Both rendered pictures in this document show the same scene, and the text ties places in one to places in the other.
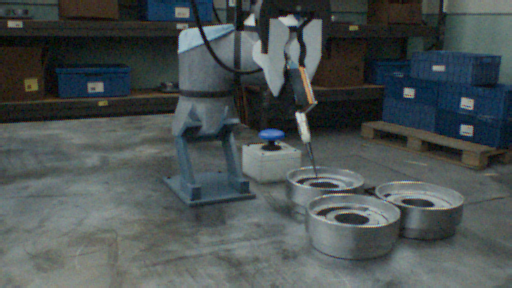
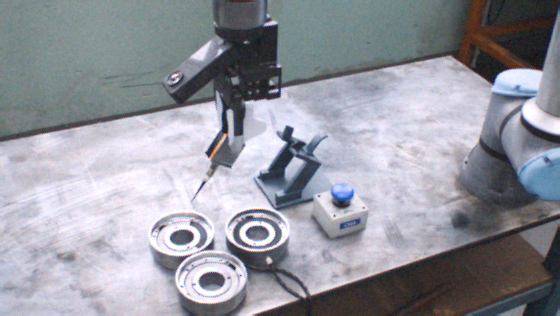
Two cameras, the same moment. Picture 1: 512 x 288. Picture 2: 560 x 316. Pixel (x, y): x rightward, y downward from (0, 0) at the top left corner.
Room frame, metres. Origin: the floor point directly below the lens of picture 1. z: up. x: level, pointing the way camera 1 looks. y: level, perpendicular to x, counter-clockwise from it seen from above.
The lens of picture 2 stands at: (0.72, -0.83, 1.52)
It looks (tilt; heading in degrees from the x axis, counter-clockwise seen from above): 36 degrees down; 89
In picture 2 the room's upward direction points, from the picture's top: 3 degrees clockwise
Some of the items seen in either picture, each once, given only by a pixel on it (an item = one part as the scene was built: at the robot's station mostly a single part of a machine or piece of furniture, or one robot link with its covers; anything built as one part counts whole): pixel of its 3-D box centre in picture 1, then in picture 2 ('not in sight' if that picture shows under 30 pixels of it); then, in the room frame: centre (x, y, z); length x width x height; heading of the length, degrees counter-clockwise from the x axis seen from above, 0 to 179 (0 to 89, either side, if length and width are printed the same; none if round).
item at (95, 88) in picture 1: (92, 80); not in sight; (4.07, 1.24, 0.56); 0.52 x 0.38 x 0.22; 112
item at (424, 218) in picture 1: (417, 209); (211, 285); (0.63, -0.20, 0.82); 0.10 x 0.10 x 0.04
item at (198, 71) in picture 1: (209, 56); (524, 110); (1.16, 0.10, 0.97); 0.13 x 0.12 x 0.14; 91
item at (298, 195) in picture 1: (324, 191); (257, 237); (0.69, -0.10, 0.82); 0.10 x 0.10 x 0.04
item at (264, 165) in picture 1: (269, 160); (342, 210); (0.84, -0.03, 0.82); 0.08 x 0.07 x 0.05; 25
